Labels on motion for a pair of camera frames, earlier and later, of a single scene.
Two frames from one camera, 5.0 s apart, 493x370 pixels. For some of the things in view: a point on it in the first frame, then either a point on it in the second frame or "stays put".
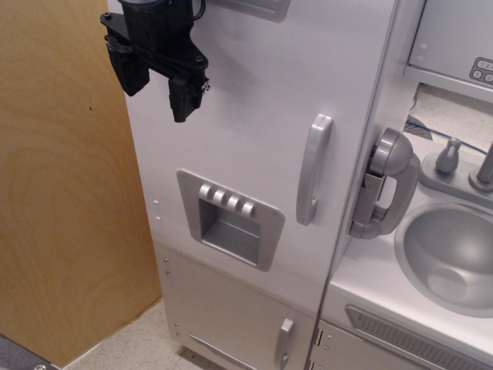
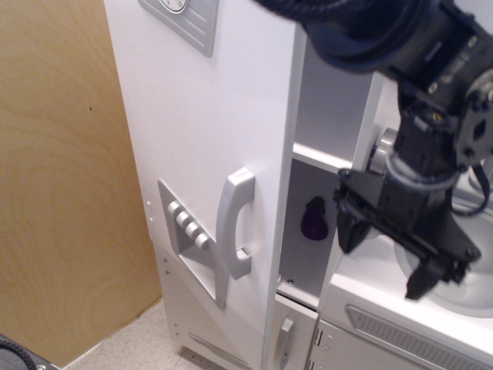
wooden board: (76, 248) stays put
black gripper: (159, 31) → (414, 207)
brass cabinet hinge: (318, 337) stays put
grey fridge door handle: (306, 195) → (240, 187)
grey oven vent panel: (415, 341) stays put
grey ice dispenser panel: (230, 222) → (195, 245)
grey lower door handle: (283, 344) stays put
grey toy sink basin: (444, 251) stays put
